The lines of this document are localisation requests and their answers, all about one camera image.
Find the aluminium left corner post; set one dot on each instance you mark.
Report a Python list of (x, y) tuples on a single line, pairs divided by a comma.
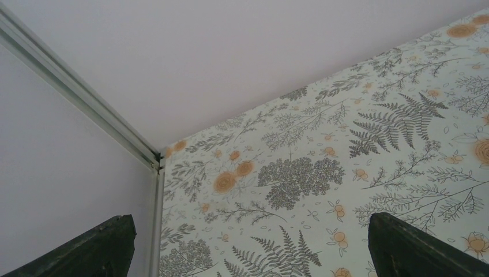
[(68, 160)]

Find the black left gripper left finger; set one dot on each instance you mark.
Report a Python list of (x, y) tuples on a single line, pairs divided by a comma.
[(105, 250)]

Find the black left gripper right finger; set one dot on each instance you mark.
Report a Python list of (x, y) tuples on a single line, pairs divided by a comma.
[(399, 249)]

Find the floral patterned table mat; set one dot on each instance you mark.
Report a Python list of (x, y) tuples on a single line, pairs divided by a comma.
[(288, 187)]

